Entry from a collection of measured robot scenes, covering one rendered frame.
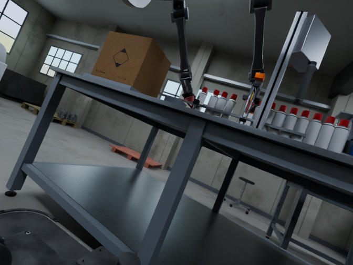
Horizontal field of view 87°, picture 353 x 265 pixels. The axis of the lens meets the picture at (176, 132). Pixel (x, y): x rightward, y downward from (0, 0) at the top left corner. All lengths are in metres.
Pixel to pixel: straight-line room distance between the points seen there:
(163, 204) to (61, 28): 7.68
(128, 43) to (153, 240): 0.91
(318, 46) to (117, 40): 1.00
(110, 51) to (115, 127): 4.13
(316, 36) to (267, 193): 3.38
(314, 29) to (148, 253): 1.18
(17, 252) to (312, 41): 1.34
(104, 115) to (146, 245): 4.86
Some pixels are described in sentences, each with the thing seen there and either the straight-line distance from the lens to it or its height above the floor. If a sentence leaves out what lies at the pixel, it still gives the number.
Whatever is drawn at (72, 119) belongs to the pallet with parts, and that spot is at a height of 0.20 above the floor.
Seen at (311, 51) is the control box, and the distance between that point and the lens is 1.14.
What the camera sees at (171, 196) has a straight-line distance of 0.72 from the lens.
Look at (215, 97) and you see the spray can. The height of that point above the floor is 1.03.
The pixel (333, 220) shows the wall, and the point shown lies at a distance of 4.50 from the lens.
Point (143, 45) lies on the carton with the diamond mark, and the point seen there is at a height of 1.07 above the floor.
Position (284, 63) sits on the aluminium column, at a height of 1.23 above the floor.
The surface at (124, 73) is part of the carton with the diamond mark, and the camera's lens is 1.01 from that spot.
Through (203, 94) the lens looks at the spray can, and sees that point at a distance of 1.21.
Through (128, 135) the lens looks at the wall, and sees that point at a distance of 4.91.
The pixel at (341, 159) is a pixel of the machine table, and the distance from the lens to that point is 0.64.
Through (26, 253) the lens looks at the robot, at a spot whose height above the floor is 0.26.
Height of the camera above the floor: 0.70
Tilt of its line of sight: 2 degrees up
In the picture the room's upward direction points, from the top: 22 degrees clockwise
